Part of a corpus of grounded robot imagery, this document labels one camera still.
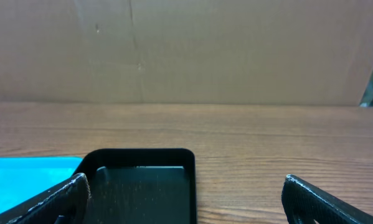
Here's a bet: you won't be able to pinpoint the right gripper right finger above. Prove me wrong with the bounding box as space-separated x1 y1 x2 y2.
281 174 373 224

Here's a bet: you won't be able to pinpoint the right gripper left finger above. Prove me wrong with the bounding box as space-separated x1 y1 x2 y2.
0 173 91 224

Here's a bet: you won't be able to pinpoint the black rectangular tray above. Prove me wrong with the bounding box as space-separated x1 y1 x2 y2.
75 148 198 224

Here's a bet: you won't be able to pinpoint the teal plastic tray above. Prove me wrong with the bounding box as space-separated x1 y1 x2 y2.
0 157 82 213

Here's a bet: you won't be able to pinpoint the brown cardboard backdrop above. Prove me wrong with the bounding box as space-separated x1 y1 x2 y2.
0 0 373 105

